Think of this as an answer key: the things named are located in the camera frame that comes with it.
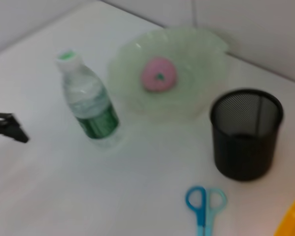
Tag clear green-label water bottle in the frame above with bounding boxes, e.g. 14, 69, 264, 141
55, 48, 120, 148

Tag blue plastic scissors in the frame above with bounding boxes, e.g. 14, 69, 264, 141
185, 186, 228, 236

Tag black mesh pen holder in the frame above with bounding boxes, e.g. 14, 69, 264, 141
209, 88, 284, 182

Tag green glass fruit plate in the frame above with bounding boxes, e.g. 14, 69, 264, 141
107, 27, 229, 123

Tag pink toy peach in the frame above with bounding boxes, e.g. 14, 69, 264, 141
140, 57, 179, 93

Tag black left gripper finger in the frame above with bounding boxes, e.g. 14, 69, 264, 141
0, 112, 29, 144

